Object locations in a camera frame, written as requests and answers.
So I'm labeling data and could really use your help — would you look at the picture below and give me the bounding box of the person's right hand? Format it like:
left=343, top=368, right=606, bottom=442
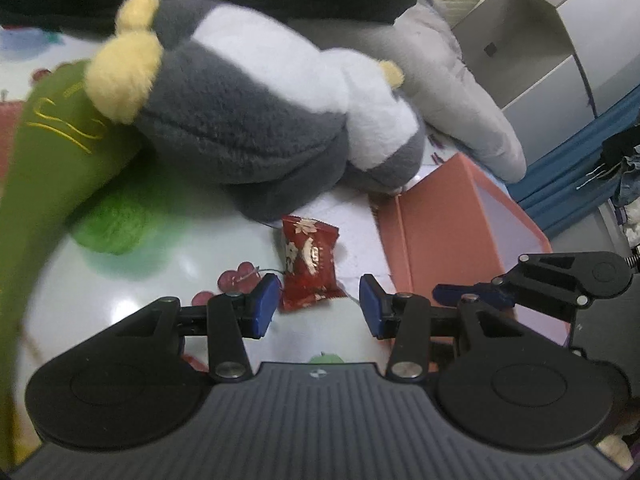
left=597, top=419, right=639, bottom=470

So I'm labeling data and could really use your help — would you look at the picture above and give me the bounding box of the orange cardboard box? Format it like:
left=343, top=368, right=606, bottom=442
left=374, top=152, right=572, bottom=348

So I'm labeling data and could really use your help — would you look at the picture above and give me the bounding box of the blue curtain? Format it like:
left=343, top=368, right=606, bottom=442
left=508, top=91, right=639, bottom=238

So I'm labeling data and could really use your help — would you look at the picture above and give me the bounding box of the red candy wrapper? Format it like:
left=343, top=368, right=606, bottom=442
left=281, top=216, right=346, bottom=312

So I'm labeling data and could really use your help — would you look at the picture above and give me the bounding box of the grey cabinet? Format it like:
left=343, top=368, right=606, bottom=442
left=454, top=0, right=639, bottom=164

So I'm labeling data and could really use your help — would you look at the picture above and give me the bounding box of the green pouch with gold print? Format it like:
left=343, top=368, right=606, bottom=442
left=1, top=61, right=143, bottom=469

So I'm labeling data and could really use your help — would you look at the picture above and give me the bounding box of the grey duvet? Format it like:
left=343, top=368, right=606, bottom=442
left=288, top=0, right=527, bottom=183

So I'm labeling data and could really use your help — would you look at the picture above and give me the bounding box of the grey white penguin plush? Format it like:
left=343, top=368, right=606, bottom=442
left=85, top=0, right=425, bottom=222

